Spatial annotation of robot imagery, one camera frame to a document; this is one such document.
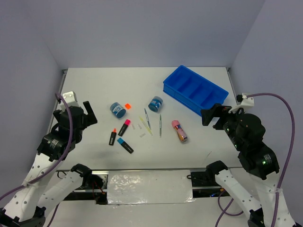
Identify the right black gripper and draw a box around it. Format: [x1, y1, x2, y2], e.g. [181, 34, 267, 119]
[199, 101, 246, 149]

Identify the yellow thin pen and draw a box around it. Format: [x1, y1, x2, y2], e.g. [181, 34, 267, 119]
[139, 116, 153, 136]

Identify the blue cap black highlighter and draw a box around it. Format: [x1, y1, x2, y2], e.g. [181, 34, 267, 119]
[117, 138, 134, 154]

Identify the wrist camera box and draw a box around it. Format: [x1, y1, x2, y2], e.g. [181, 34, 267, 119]
[61, 91, 79, 107]
[229, 93, 254, 114]

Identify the left blue jar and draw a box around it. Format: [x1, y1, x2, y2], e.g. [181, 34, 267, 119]
[110, 102, 126, 119]

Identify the blue thin pen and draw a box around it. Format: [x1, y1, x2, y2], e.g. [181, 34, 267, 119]
[144, 108, 151, 130]

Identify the pink cap black highlighter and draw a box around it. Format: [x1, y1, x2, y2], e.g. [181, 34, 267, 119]
[118, 119, 131, 137]

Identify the silver foil plate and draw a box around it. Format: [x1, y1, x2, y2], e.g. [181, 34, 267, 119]
[107, 170, 195, 205]

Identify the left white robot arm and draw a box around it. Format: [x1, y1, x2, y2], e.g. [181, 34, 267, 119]
[0, 101, 104, 227]

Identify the pink cap glue tube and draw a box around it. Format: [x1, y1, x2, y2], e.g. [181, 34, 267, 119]
[171, 120, 188, 143]

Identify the orange tip black highlighter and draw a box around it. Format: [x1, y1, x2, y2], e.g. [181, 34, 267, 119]
[109, 128, 116, 146]

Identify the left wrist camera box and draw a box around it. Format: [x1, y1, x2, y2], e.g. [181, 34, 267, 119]
[61, 91, 79, 107]

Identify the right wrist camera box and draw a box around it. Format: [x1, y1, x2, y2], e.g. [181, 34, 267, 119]
[229, 93, 254, 114]

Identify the blue compartment tray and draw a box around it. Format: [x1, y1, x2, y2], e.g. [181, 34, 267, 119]
[163, 65, 229, 115]

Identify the blue jar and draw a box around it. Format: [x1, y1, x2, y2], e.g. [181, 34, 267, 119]
[148, 96, 163, 113]
[110, 102, 126, 119]

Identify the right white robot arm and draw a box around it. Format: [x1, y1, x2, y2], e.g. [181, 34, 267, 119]
[201, 104, 299, 227]

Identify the green thin pen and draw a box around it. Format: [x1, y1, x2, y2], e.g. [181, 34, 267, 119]
[159, 114, 162, 138]

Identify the orange highlighter cap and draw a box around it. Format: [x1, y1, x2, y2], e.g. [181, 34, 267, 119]
[125, 103, 131, 110]

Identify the right blue jar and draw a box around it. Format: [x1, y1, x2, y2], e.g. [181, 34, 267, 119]
[148, 96, 163, 113]

